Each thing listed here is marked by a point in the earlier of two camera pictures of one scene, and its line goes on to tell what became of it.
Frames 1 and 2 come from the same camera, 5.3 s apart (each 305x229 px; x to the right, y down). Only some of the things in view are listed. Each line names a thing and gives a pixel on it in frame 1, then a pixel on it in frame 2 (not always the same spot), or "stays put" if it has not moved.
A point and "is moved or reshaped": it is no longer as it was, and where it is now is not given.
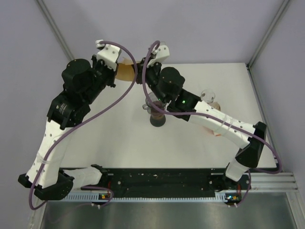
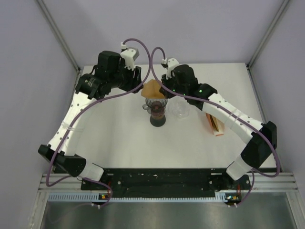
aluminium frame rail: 48,15 stays put
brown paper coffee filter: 126,69 is moved or reshaped
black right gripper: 139,77 to 166,82
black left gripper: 97,63 to 133,82
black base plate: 174,181 stays put
